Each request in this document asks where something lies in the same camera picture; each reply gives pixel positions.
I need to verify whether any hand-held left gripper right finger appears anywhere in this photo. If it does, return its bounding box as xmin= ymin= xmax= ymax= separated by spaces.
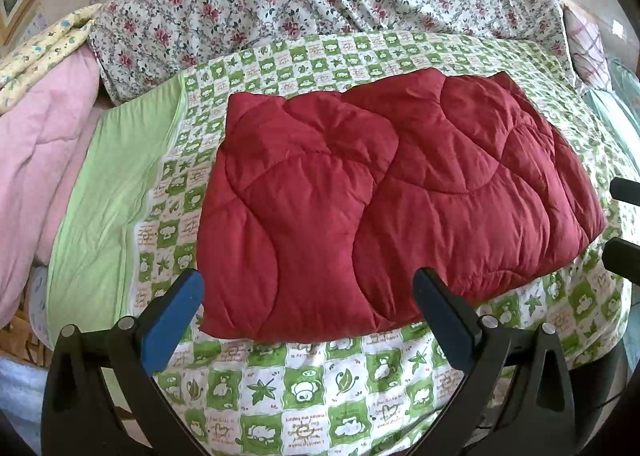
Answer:
xmin=412 ymin=267 xmax=577 ymax=456

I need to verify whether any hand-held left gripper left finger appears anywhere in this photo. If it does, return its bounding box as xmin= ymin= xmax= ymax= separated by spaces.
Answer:
xmin=41 ymin=268 xmax=206 ymax=456

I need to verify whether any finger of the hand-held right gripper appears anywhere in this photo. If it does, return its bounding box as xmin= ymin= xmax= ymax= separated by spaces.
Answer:
xmin=610 ymin=177 xmax=640 ymax=208
xmin=602 ymin=237 xmax=640 ymax=283

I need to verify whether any red quilted blanket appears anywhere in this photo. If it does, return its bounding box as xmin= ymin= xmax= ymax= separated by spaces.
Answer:
xmin=196 ymin=69 xmax=609 ymax=343

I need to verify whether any teal cloth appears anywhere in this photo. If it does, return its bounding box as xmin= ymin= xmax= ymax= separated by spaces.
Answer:
xmin=582 ymin=58 xmax=640 ymax=158

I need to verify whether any woven wicker mat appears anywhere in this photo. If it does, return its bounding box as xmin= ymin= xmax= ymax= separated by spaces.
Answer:
xmin=0 ymin=313 xmax=57 ymax=368

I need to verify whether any pink plaid pillow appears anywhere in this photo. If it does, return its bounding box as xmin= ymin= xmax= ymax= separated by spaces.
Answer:
xmin=562 ymin=5 xmax=614 ymax=93

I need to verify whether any green printed bed sheet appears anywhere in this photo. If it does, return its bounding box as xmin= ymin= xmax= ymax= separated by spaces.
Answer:
xmin=44 ymin=30 xmax=637 ymax=456

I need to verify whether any white fluffy towel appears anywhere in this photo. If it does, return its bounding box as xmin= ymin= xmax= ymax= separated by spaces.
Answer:
xmin=0 ymin=355 xmax=52 ymax=453

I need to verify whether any pink quilt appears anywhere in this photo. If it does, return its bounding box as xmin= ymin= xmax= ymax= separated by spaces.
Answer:
xmin=0 ymin=49 xmax=110 ymax=333

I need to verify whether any yellow printed cloth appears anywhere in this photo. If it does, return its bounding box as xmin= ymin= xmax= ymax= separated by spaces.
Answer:
xmin=0 ymin=3 xmax=104 ymax=113

